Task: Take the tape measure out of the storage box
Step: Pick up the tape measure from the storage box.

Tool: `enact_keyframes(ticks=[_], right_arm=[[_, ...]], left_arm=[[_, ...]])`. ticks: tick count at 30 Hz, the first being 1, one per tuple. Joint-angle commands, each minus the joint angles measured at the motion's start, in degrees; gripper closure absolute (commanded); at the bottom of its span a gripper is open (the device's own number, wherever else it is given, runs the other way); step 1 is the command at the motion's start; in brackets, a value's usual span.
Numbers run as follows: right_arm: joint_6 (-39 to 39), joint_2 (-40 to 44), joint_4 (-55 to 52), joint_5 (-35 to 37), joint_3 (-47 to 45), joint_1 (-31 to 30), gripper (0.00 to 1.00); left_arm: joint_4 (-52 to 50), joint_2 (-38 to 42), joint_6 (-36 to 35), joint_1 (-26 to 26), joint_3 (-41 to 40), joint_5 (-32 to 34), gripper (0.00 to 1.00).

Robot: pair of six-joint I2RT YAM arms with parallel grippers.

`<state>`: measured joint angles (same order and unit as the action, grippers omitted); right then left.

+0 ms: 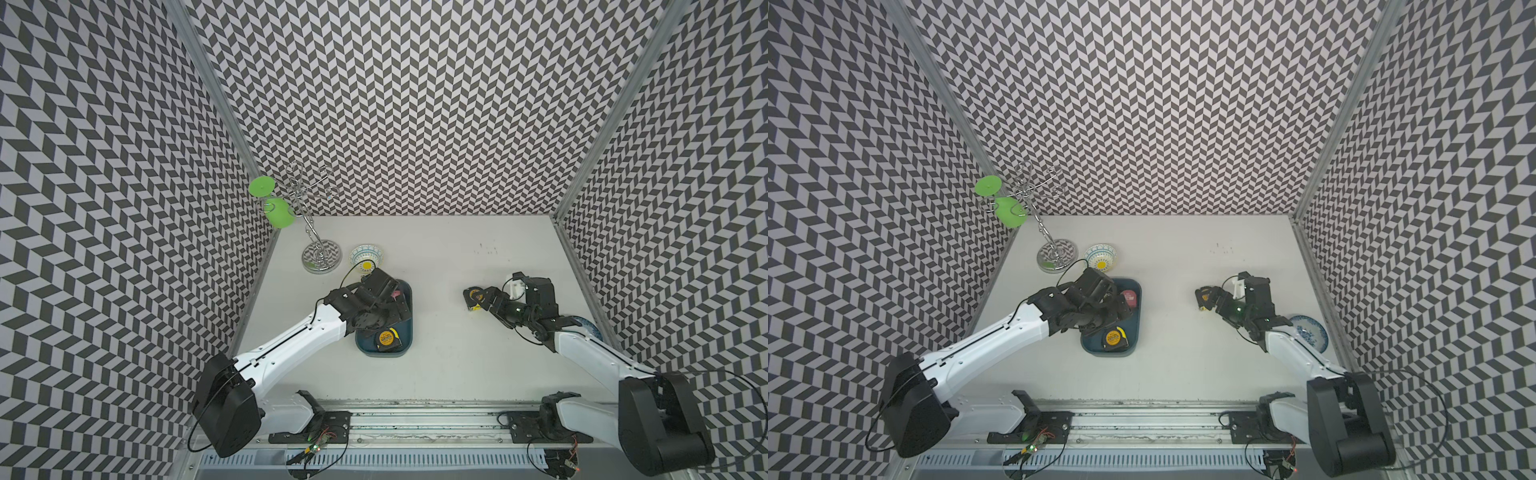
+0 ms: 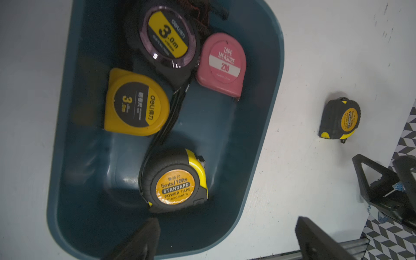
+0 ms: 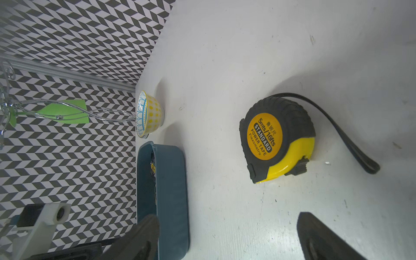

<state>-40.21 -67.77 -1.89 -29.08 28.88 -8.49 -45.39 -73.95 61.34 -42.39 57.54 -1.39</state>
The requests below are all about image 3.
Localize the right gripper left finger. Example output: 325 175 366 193
97 214 159 260

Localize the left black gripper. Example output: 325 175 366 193
28 238 117 260

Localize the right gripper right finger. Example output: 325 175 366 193
296 212 364 260

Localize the teal plastic storage box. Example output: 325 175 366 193
136 141 190 260

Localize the yellow black tape measure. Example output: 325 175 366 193
149 152 156 182
239 93 380 184

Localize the yellow patterned small bowl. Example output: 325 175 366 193
136 91 165 139

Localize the green cup lower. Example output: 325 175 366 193
10 99 89 127

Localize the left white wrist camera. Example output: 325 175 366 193
1 203 71 260

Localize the chrome wire cup stand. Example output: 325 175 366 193
1 60 136 148

